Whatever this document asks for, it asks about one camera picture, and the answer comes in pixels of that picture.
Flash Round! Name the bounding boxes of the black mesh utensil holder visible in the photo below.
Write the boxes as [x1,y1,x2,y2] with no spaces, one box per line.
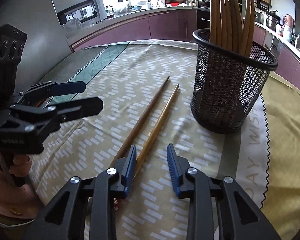
[190,29,278,134]

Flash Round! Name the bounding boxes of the black built-in oven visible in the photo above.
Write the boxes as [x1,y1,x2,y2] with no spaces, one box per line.
[197,0,210,29]

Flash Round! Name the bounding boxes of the lighter wooden chopstick on table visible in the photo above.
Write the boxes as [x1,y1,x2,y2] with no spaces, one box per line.
[134,84,179,178]

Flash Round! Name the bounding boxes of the silver microwave oven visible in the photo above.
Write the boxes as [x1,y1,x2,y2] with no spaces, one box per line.
[57,0,107,25]

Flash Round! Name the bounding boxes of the pink sleeve forearm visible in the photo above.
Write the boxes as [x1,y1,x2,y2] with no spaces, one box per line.
[0,171,44,219]

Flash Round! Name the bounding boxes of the yellow checked cloth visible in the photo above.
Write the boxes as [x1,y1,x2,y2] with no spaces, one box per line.
[262,73,300,239]

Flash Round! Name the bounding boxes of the grey refrigerator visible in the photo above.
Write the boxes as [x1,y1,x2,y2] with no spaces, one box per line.
[0,0,71,92]

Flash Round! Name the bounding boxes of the pink kitchen cabinets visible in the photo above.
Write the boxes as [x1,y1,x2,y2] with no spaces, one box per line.
[67,7,300,89]

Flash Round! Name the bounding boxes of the wooden chopstick red end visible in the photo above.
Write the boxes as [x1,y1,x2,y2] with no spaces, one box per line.
[109,76,170,168]

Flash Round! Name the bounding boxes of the black camera box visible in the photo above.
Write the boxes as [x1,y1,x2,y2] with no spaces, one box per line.
[0,24,27,109]

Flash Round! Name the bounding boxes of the patterned beige tablecloth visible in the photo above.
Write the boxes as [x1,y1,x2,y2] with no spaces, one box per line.
[29,39,271,240]

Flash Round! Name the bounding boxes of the person's left hand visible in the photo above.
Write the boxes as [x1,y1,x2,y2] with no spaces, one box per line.
[0,154,32,180]

